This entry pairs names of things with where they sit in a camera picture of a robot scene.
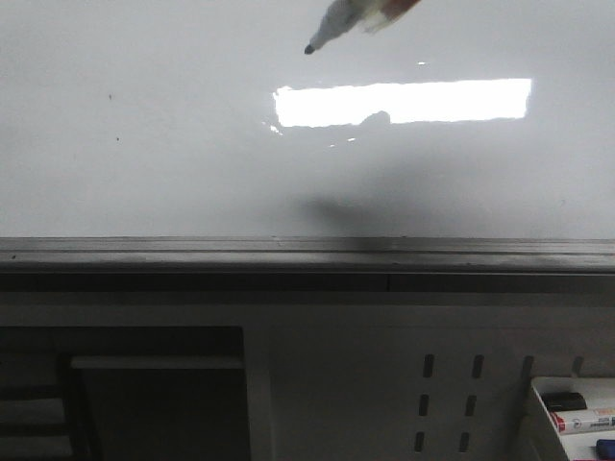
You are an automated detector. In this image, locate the white marker tray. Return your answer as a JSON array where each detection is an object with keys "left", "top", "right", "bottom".
[{"left": 515, "top": 376, "right": 614, "bottom": 460}]

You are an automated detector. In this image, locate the blue whiteboard marker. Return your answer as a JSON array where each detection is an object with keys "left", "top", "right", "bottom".
[{"left": 596, "top": 439, "right": 615, "bottom": 460}]

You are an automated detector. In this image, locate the white whiteboard with aluminium frame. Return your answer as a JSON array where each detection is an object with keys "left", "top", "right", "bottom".
[{"left": 1, "top": 1, "right": 614, "bottom": 292}]

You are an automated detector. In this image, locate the red whiteboard marker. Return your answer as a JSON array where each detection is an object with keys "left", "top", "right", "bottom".
[{"left": 549, "top": 407, "right": 614, "bottom": 435}]

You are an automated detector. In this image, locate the dark shelf unit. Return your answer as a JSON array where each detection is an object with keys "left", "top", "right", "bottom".
[{"left": 1, "top": 327, "right": 251, "bottom": 460}]

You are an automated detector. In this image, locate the white slotted pegboard panel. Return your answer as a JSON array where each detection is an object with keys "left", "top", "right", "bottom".
[{"left": 243, "top": 305, "right": 614, "bottom": 460}]

